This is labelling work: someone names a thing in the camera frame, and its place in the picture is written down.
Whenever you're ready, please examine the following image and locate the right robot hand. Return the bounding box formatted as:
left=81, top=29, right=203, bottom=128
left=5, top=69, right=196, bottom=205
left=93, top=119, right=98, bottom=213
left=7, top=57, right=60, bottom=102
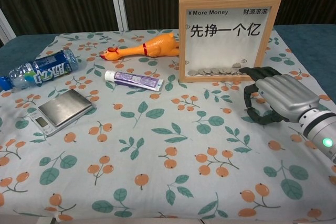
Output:
left=237, top=66, right=321, bottom=125

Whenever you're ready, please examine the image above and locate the pile of silver coins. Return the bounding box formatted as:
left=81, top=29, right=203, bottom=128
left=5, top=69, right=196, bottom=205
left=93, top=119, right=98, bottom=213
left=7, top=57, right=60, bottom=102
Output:
left=188, top=62, right=249, bottom=77

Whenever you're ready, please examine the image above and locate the floral orange fruit tablecloth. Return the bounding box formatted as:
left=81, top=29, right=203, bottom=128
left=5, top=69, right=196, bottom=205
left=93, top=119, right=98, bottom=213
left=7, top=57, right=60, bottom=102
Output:
left=0, top=28, right=336, bottom=222

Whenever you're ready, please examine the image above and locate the orange rubber chicken toy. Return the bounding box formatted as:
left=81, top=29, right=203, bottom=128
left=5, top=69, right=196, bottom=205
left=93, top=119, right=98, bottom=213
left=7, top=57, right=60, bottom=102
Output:
left=99, top=32, right=180, bottom=62

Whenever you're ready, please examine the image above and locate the purple white toothpaste tube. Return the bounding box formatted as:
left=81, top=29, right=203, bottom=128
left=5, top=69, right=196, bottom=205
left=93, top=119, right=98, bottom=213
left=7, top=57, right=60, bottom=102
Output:
left=104, top=70, right=164, bottom=92

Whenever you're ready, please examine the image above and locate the silver digital pocket scale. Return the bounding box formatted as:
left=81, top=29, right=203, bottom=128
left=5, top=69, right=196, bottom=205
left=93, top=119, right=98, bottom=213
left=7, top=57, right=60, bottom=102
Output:
left=28, top=89, right=97, bottom=137

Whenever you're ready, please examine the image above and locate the blue label plastic bottle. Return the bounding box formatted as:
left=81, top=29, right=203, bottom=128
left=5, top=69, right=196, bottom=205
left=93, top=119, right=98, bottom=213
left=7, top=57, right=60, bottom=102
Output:
left=0, top=48, right=79, bottom=92

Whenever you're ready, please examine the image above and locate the wooden frame coin bank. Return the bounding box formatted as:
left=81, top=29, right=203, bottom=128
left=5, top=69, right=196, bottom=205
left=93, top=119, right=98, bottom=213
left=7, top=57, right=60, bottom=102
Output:
left=178, top=0, right=282, bottom=83

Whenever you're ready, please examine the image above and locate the white partition post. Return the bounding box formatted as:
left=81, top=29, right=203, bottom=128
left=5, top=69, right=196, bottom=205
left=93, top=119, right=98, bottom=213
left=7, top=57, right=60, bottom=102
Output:
left=107, top=0, right=130, bottom=31
left=0, top=7, right=17, bottom=47

